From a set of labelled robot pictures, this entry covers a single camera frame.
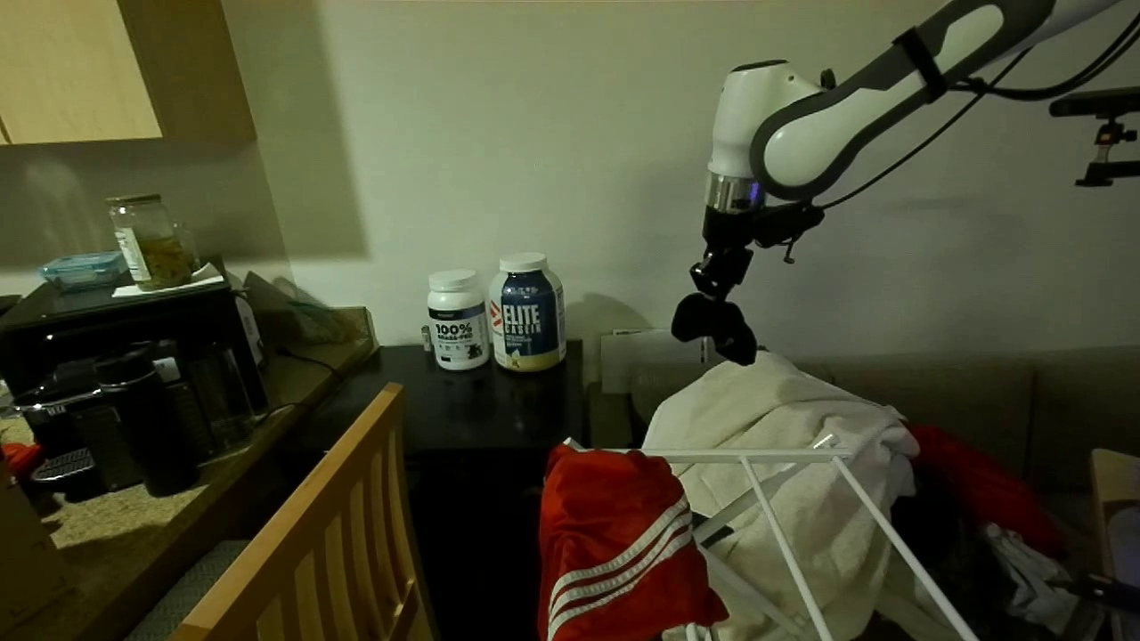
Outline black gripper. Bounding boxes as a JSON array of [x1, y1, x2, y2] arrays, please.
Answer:
[[687, 203, 791, 306]]

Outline red shorts with white stripes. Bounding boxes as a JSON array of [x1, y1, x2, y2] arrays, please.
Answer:
[[531, 437, 736, 641]]

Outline red cloth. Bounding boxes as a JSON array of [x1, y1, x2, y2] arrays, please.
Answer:
[[907, 422, 1072, 563]]

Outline crumpled white cloth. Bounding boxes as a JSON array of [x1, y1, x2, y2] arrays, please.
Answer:
[[979, 520, 1086, 635]]

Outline cream white towel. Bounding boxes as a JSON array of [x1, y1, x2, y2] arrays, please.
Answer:
[[637, 350, 928, 641]]

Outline white supplement jar right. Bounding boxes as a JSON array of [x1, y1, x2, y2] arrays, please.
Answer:
[[485, 249, 571, 378]]

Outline small white supplement jar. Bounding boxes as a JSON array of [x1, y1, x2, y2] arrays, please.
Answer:
[[424, 267, 497, 375]]

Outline black side table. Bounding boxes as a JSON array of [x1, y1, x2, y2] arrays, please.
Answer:
[[378, 340, 593, 641]]

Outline brown paper bag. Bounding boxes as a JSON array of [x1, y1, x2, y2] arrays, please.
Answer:
[[240, 270, 378, 363]]

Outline wooden slatted chair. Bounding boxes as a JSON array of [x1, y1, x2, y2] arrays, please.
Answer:
[[170, 380, 439, 641]]

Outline cardboard box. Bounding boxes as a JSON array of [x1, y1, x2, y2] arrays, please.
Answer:
[[1086, 446, 1140, 597]]

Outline glass jar with label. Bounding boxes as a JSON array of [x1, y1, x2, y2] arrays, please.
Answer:
[[103, 192, 205, 292]]

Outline black tumbler bottle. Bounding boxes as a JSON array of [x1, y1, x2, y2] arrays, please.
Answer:
[[100, 353, 205, 502]]

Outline black microwave oven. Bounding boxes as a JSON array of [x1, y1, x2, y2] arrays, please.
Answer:
[[0, 279, 272, 422]]

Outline blue bowl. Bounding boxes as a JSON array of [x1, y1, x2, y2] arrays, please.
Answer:
[[40, 249, 129, 296]]

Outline brown kitchen counter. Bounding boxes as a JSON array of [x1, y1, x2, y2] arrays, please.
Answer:
[[0, 302, 386, 641]]

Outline white wall heater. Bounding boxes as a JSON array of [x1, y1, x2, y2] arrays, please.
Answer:
[[597, 329, 721, 400]]

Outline white wire drying rack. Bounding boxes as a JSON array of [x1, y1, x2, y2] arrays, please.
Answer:
[[562, 431, 983, 641]]

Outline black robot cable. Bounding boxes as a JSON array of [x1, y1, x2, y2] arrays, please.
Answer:
[[815, 7, 1140, 215]]

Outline beige wall cabinet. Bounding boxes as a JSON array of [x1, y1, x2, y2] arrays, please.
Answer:
[[0, 0, 262, 153]]

